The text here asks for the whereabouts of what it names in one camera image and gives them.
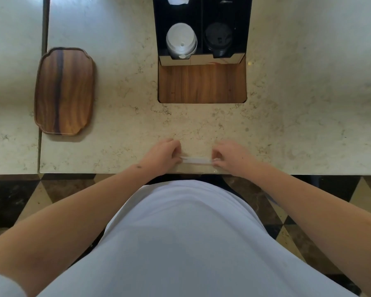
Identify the person's left hand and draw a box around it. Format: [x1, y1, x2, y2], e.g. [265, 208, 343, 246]
[140, 139, 183, 175]

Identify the wooden serving tray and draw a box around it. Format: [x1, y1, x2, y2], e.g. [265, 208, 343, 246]
[34, 47, 96, 135]

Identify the black lid organizer box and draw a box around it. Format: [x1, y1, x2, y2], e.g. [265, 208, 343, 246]
[152, 0, 253, 67]

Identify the person's white shirt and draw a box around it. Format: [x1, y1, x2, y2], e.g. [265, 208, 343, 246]
[0, 179, 359, 297]

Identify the person's left forearm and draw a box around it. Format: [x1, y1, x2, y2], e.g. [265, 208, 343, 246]
[0, 164, 156, 297]

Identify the wooden recessed shelf panel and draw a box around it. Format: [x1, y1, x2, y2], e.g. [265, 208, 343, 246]
[158, 56, 247, 104]

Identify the stack of black cup lids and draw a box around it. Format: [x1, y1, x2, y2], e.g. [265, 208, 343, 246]
[203, 22, 234, 58]

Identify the person's right hand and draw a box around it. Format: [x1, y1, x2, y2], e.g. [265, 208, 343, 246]
[212, 140, 259, 179]

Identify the stack of white cup lids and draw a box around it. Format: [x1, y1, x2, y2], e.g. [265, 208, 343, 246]
[166, 23, 198, 59]

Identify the person's right forearm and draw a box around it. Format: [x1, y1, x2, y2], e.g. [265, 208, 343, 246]
[240, 161, 371, 297]

